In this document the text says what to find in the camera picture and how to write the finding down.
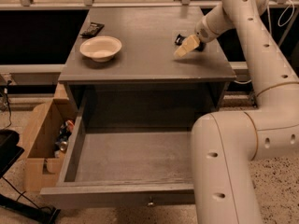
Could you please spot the grey open top drawer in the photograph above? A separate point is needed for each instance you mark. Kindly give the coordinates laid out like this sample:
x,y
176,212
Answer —
x,y
109,167

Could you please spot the soda can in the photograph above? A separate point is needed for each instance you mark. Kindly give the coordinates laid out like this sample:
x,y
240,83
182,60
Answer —
x,y
63,146

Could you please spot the grey cabinet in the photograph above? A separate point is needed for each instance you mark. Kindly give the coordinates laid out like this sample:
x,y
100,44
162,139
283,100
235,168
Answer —
x,y
144,85

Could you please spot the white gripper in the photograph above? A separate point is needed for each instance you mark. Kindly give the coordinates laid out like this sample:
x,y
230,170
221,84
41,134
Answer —
x,y
204,32

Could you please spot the black stand base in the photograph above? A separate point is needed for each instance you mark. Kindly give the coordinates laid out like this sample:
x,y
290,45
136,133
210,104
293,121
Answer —
x,y
10,153

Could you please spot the cardboard box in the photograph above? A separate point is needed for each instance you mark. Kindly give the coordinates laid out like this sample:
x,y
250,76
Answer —
x,y
42,168

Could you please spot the colourful snack packets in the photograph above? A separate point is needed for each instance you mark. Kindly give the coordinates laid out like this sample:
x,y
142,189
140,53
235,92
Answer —
x,y
65,131

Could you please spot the white bowl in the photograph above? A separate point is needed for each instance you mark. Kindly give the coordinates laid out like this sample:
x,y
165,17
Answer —
x,y
100,48

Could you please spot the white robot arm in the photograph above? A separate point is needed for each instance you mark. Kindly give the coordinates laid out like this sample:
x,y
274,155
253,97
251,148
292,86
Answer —
x,y
223,143

